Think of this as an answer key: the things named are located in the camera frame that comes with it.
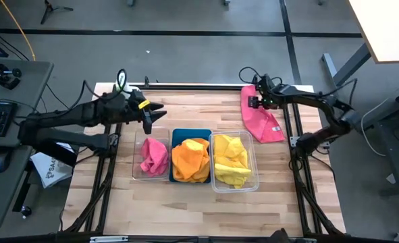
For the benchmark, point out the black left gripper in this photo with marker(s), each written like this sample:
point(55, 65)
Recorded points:
point(136, 108)

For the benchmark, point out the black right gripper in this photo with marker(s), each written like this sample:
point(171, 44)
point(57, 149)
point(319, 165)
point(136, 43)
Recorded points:
point(270, 96)

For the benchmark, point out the pink microfiber towel with label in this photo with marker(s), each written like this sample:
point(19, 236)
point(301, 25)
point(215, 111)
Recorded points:
point(261, 123)

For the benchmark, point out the orange microfiber towel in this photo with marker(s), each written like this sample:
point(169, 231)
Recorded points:
point(189, 160)

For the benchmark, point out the yellow microfiber towel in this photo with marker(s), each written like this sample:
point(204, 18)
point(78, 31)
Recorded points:
point(231, 158)

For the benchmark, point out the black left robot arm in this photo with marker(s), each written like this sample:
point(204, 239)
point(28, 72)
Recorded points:
point(67, 114)

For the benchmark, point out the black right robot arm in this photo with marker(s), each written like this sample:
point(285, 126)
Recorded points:
point(320, 101)

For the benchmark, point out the small clear plastic bin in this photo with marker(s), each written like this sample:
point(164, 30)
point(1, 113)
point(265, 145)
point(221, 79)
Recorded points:
point(152, 132)

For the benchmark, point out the blue plastic bin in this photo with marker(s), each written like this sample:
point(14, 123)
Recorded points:
point(189, 133)

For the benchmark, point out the large clear plastic bin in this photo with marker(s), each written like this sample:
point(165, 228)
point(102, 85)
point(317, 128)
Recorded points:
point(254, 162)

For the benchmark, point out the grey table leg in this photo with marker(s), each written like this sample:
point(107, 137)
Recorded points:
point(349, 65)

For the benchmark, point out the white printed bag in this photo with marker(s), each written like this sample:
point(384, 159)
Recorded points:
point(50, 170)

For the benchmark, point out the black object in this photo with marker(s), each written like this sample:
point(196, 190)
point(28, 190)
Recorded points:
point(280, 236)

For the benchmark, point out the black tripod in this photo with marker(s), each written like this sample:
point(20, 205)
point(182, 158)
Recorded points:
point(49, 9)

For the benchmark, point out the dark grey desk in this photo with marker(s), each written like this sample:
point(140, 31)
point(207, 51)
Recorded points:
point(398, 135)

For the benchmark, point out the black clamp parts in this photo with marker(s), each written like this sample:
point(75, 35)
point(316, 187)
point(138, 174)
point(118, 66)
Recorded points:
point(6, 79)

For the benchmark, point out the white table top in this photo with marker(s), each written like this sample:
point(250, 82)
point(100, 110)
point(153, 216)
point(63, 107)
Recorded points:
point(388, 27)

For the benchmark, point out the black computer mouse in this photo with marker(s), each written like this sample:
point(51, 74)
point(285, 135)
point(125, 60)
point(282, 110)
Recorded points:
point(0, 160)

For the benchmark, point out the black caster wheel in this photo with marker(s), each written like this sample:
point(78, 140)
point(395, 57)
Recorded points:
point(26, 211)

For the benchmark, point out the black aluminium table frame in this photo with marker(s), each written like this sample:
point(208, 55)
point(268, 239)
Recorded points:
point(185, 87)

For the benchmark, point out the silver metal bracket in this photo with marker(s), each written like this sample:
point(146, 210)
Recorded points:
point(108, 239)

